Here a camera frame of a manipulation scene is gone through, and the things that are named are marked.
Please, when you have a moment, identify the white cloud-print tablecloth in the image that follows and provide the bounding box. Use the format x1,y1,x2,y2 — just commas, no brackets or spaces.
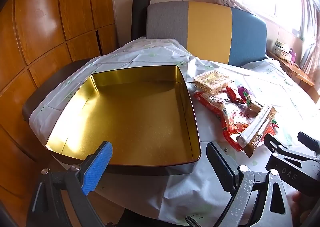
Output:
29,38,320,227

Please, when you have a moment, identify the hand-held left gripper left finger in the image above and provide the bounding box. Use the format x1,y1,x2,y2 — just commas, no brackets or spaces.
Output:
26,141,113,227

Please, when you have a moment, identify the green white box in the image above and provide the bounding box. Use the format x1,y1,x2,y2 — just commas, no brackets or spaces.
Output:
274,40,288,51

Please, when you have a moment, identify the pale rice cracker packet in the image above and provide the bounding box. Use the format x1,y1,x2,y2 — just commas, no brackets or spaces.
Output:
193,69,233,94

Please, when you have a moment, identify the gold tissue box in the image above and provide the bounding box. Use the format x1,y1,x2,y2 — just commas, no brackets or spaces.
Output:
277,48,292,62

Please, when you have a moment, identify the black rolled mat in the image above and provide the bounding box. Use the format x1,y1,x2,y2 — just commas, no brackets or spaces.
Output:
132,0,150,41

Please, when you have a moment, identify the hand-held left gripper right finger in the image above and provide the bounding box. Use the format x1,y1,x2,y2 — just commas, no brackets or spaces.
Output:
205,141,294,227

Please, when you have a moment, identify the grey yellow blue chair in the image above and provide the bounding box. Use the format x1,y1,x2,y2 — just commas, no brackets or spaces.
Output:
146,1,267,68

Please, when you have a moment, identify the silver snack packet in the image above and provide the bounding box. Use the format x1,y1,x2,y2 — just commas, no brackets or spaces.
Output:
236,104,277,158

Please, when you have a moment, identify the red snack bag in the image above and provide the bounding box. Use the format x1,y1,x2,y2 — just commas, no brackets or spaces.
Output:
192,91,253,152

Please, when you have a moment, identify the wooden side table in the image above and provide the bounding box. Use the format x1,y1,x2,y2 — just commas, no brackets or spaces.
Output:
266,50,320,103

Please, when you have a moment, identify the wooden wardrobe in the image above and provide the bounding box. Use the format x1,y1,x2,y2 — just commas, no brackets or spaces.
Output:
0,0,119,227

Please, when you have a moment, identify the purple snack packet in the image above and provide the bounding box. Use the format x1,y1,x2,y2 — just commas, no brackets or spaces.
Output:
236,85,250,96

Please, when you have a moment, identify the person's right hand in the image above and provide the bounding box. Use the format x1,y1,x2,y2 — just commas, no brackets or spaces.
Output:
292,189,317,211

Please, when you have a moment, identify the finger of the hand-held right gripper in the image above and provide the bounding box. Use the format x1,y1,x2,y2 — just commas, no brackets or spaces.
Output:
264,133,320,194
297,131,320,154

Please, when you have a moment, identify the hanging beige curtain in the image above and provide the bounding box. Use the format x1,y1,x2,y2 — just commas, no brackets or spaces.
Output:
299,0,320,78

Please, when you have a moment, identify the gold maroon tin box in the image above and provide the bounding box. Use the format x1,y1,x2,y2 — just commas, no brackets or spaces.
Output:
45,65,202,175

